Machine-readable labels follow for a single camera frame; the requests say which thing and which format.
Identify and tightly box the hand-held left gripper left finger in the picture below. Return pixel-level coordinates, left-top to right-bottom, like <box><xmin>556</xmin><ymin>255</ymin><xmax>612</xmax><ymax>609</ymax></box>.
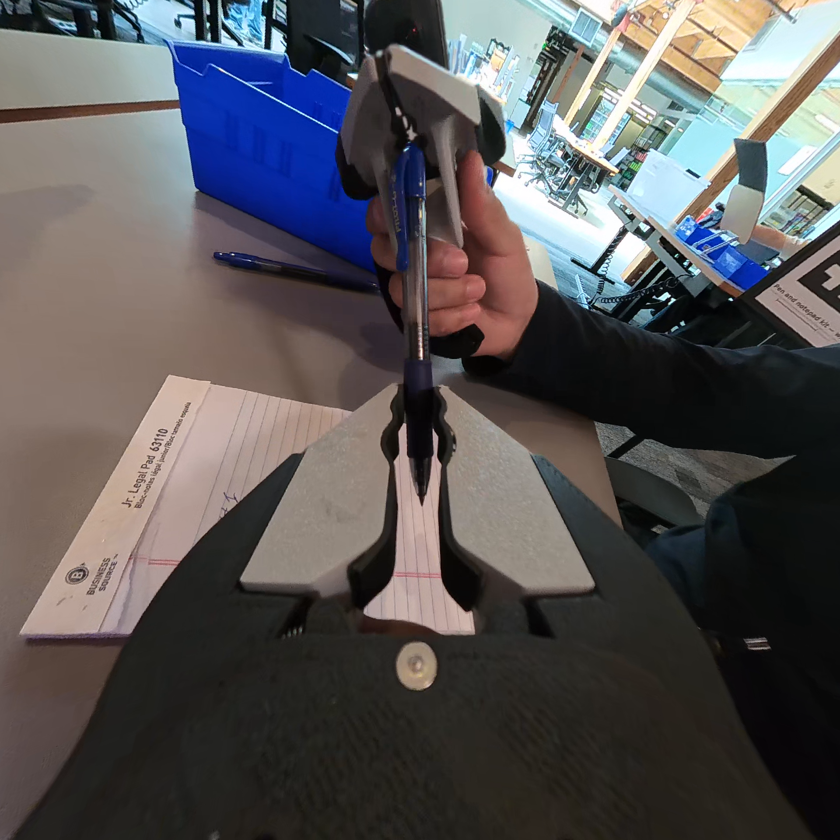
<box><xmin>239</xmin><ymin>384</ymin><xmax>403</xmax><ymax>609</ymax></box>

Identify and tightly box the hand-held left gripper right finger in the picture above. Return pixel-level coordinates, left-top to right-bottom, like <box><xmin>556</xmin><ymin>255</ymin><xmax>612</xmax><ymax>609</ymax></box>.
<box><xmin>436</xmin><ymin>385</ymin><xmax>597</xmax><ymax>613</ymax></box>

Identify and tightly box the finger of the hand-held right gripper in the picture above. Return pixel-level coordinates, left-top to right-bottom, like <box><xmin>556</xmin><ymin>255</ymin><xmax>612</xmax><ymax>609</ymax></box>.
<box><xmin>387</xmin><ymin>45</ymin><xmax>485</xmax><ymax>144</ymax></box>
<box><xmin>346</xmin><ymin>49</ymin><xmax>404</xmax><ymax>199</ymax></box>

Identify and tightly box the white lined legal pad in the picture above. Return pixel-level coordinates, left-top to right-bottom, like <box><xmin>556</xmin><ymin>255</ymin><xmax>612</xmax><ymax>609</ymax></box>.
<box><xmin>20</xmin><ymin>375</ymin><xmax>476</xmax><ymax>639</ymax></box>

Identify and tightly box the blue retractable pen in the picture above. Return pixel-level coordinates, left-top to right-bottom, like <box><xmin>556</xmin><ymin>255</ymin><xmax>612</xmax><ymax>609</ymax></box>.
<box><xmin>213</xmin><ymin>251</ymin><xmax>382</xmax><ymax>294</ymax></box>
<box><xmin>392</xmin><ymin>143</ymin><xmax>435</xmax><ymax>506</ymax></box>

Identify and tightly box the person's right forearm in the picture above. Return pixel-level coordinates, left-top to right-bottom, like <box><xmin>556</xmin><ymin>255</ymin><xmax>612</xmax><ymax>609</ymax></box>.
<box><xmin>462</xmin><ymin>281</ymin><xmax>840</xmax><ymax>462</ymax></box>

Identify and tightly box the another person's forearm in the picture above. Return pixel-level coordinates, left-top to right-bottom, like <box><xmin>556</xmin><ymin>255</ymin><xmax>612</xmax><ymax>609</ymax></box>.
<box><xmin>755</xmin><ymin>223</ymin><xmax>812</xmax><ymax>256</ymax></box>

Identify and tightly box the person's right hand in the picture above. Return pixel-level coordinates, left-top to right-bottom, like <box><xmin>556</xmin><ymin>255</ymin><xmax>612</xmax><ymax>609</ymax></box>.
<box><xmin>366</xmin><ymin>150</ymin><xmax>540</xmax><ymax>361</ymax></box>

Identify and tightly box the black monitor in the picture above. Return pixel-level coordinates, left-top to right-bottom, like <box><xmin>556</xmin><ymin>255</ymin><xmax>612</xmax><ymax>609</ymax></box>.
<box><xmin>285</xmin><ymin>0</ymin><xmax>366</xmax><ymax>85</ymax></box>

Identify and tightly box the large blue plastic bin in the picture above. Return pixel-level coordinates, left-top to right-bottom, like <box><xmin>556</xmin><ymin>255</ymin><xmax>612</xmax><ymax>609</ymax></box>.
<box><xmin>164</xmin><ymin>39</ymin><xmax>496</xmax><ymax>273</ymax></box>

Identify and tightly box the black office chair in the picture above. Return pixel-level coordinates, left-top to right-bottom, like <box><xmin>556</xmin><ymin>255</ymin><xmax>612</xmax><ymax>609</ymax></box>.
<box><xmin>517</xmin><ymin>98</ymin><xmax>560</xmax><ymax>190</ymax></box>

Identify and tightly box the white background table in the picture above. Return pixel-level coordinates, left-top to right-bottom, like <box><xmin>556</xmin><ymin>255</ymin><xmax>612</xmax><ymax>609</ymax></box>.
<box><xmin>607</xmin><ymin>184</ymin><xmax>746</xmax><ymax>298</ymax></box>

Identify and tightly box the person's upper body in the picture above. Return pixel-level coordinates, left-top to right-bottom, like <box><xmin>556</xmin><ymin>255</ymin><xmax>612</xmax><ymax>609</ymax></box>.
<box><xmin>643</xmin><ymin>446</ymin><xmax>840</xmax><ymax>840</ymax></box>

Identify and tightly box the small blue bin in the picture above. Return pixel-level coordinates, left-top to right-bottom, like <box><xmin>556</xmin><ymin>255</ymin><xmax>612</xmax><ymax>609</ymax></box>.
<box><xmin>676</xmin><ymin>215</ymin><xmax>739</xmax><ymax>256</ymax></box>
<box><xmin>712</xmin><ymin>246</ymin><xmax>770</xmax><ymax>291</ymax></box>

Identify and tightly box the black and white gadget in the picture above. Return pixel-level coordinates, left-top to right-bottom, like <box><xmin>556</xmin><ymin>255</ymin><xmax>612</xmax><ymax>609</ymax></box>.
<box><xmin>722</xmin><ymin>138</ymin><xmax>770</xmax><ymax>245</ymax></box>

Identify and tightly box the black and white printed sign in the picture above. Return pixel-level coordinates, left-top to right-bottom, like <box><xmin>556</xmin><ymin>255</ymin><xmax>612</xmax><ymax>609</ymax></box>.
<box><xmin>734</xmin><ymin>222</ymin><xmax>840</xmax><ymax>349</ymax></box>

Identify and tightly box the coiled black cable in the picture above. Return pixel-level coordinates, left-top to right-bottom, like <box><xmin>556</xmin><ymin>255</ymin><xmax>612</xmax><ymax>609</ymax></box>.
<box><xmin>574</xmin><ymin>249</ymin><xmax>632</xmax><ymax>311</ymax></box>

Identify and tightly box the wooden post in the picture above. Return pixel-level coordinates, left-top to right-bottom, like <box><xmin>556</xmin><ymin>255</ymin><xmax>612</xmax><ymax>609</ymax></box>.
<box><xmin>620</xmin><ymin>26</ymin><xmax>840</xmax><ymax>284</ymax></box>

